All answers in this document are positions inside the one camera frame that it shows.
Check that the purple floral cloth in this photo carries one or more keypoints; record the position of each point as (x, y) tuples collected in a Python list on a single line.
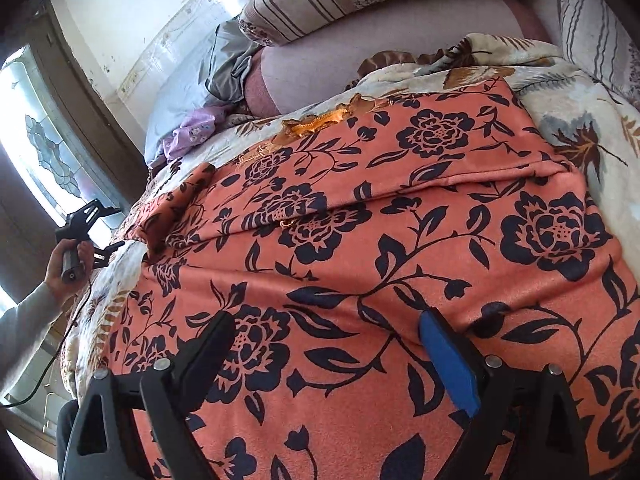
[(195, 130)]

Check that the patterned glass window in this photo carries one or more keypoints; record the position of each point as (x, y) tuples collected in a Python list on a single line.
[(45, 135)]

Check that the light blue pillow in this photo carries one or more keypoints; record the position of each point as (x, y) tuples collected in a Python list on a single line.
[(185, 95)]

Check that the grey cloth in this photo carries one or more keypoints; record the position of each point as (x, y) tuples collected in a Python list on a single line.
[(230, 70)]

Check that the brown wooden window frame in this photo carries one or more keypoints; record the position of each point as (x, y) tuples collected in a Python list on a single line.
[(90, 110)]

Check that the cream leaf-print blanket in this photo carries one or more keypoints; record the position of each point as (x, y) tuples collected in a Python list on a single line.
[(575, 95)]

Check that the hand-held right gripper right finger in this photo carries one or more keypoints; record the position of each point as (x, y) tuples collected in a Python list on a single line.
[(447, 360)]

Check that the person's left forearm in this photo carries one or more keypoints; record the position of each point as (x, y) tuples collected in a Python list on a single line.
[(25, 335)]

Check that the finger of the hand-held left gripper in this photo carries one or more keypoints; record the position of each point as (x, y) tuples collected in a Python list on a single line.
[(102, 255), (107, 209)]

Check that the orange floral garment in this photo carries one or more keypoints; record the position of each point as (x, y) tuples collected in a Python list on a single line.
[(350, 270)]

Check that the striped floral cushion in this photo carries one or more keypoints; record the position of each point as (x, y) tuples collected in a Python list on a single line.
[(600, 35)]

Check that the mauve pillow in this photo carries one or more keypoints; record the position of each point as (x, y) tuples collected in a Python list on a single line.
[(350, 60)]

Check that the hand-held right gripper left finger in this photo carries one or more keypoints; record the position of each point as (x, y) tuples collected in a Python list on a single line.
[(215, 340)]

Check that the person's left hand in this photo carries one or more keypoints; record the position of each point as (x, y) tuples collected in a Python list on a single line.
[(56, 275)]

